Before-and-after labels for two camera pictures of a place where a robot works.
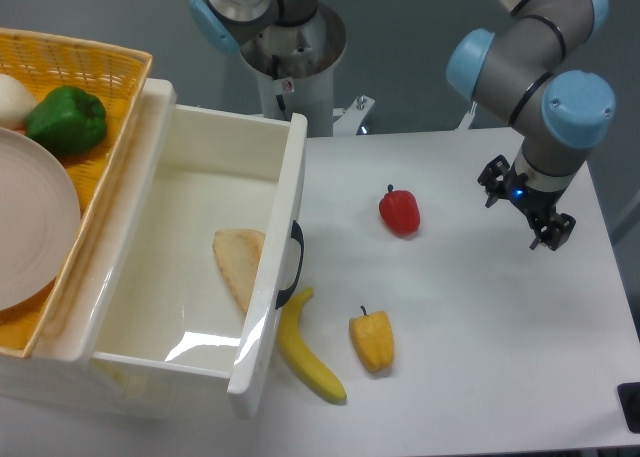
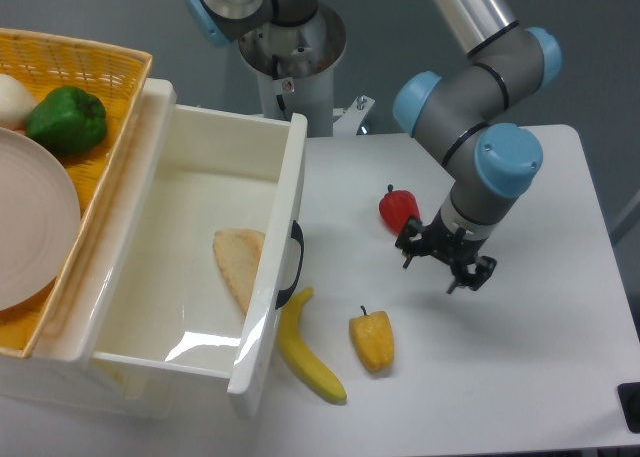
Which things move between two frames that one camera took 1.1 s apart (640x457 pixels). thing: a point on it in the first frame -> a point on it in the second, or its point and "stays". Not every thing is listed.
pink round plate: x=39 y=220 stays
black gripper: x=537 y=203 -> x=455 y=249
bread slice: x=237 y=253 stays
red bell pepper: x=399 y=210 stays
